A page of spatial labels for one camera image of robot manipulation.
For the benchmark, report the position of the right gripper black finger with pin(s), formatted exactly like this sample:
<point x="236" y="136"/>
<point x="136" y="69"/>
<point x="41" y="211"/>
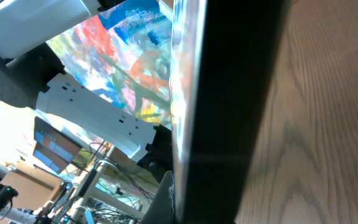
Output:
<point x="162" y="208"/>

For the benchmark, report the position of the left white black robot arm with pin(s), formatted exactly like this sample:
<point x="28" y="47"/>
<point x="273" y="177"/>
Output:
<point x="32" y="76"/>

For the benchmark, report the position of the computer monitor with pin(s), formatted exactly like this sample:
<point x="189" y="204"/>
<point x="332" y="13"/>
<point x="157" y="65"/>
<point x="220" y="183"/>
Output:
<point x="53" y="148"/>

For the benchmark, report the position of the colourful abstract painted backdrop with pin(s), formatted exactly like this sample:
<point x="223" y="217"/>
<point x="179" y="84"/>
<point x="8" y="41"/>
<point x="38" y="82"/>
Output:
<point x="123" y="56"/>

